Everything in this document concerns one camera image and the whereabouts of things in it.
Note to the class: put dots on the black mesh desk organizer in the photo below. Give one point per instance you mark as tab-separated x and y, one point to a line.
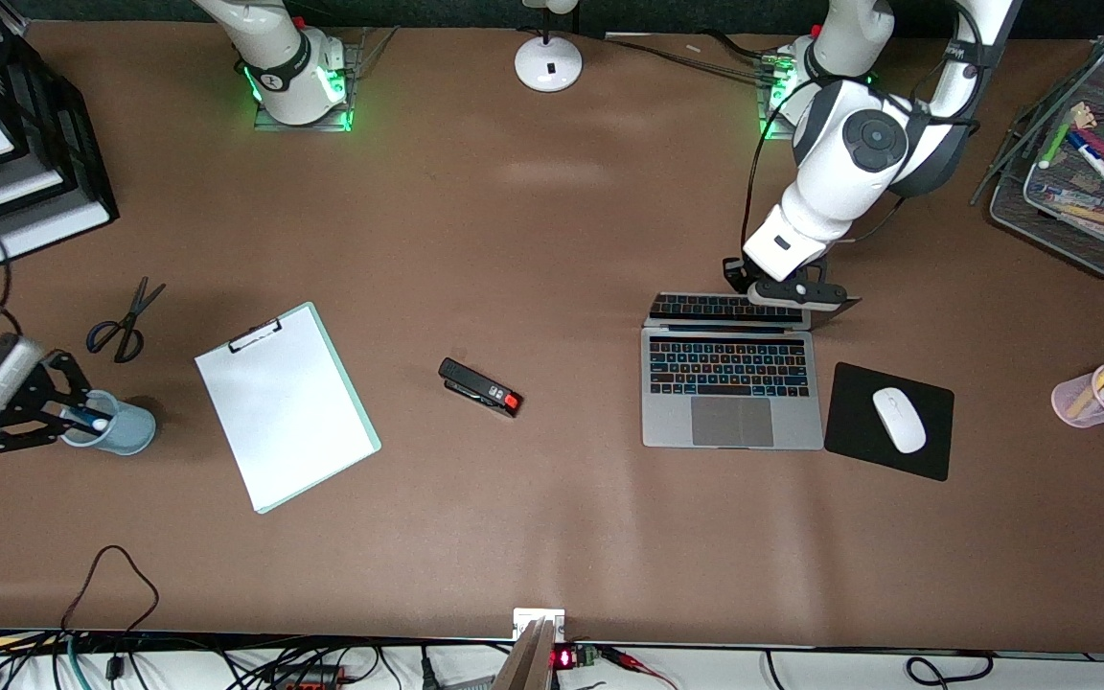
1069	230

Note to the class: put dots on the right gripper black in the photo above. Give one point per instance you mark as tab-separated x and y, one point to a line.
37	400

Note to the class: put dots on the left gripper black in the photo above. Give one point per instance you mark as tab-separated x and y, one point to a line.
735	276

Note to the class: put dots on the pink translucent pen cup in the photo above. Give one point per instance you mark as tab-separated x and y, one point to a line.
1079	410

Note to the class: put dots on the black stapler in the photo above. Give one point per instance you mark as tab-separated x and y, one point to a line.
475	385

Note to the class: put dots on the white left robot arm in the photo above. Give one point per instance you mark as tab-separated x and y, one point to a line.
849	192

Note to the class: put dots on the white round lamp base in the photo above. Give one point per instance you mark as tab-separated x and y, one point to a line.
548	67

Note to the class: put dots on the white computer mouse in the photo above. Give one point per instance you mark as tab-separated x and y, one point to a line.
899	420

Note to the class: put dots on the black mouse pad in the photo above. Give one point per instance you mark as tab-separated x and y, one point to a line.
849	431

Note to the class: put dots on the white marker with blue cap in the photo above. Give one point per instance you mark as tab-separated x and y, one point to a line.
1100	166

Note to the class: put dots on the blue marker pen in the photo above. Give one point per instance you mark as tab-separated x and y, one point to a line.
82	417

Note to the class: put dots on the green marker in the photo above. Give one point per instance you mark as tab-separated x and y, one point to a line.
1055	142

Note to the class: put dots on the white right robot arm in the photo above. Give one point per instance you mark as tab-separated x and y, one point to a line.
284	67

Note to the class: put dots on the black stacked document tray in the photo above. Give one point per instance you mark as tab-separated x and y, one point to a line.
44	125

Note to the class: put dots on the teal clipboard with metal clip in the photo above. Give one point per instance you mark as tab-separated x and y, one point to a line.
347	383

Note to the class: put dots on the white paper sheet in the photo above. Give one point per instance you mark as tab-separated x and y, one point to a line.
284	412

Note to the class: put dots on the silver laptop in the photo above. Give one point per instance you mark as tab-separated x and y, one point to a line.
729	383

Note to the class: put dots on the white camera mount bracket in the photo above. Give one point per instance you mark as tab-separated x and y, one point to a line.
525	618

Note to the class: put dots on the small board with red display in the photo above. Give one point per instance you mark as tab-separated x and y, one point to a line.
576	657

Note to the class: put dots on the light blue mesh pen cup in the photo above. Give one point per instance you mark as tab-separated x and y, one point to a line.
135	429

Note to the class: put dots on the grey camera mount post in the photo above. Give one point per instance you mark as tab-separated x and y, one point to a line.
525	666

